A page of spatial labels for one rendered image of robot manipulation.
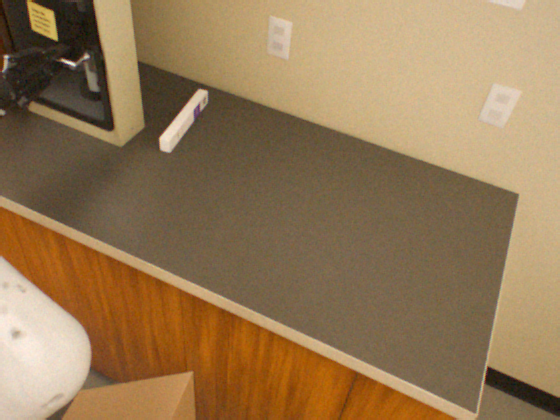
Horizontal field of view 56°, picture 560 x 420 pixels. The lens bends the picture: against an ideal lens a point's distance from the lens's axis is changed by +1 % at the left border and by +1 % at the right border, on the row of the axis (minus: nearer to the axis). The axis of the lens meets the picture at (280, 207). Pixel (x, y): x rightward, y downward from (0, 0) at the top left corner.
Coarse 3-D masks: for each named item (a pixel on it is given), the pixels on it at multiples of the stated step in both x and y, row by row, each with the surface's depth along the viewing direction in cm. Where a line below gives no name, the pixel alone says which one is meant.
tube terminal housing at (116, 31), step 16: (96, 0) 115; (112, 0) 119; (128, 0) 124; (96, 16) 117; (112, 16) 121; (128, 16) 126; (112, 32) 123; (128, 32) 128; (112, 48) 125; (128, 48) 131; (112, 64) 127; (128, 64) 133; (112, 80) 129; (128, 80) 135; (112, 96) 132; (128, 96) 138; (48, 112) 148; (112, 112) 136; (128, 112) 141; (80, 128) 146; (96, 128) 143; (128, 128) 143
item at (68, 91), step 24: (0, 0) 126; (24, 0) 122; (48, 0) 119; (72, 0) 116; (24, 24) 128; (72, 24) 121; (96, 24) 118; (24, 48) 133; (72, 48) 126; (96, 48) 122; (72, 72) 131; (96, 72) 127; (48, 96) 141; (72, 96) 137; (96, 96) 133; (96, 120) 139
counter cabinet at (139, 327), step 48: (0, 240) 150; (48, 240) 137; (48, 288) 157; (96, 288) 143; (144, 288) 131; (96, 336) 165; (144, 336) 150; (192, 336) 136; (240, 336) 125; (240, 384) 142; (288, 384) 130; (336, 384) 120; (384, 384) 111
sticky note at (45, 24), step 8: (32, 8) 123; (40, 8) 122; (32, 16) 125; (40, 16) 123; (48, 16) 122; (32, 24) 126; (40, 24) 125; (48, 24) 124; (40, 32) 127; (48, 32) 126; (56, 32) 124; (56, 40) 126
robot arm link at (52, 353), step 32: (0, 256) 61; (0, 288) 57; (32, 288) 61; (0, 320) 56; (32, 320) 58; (64, 320) 61; (0, 352) 55; (32, 352) 56; (64, 352) 58; (0, 384) 55; (32, 384) 56; (64, 384) 58; (0, 416) 57; (32, 416) 58
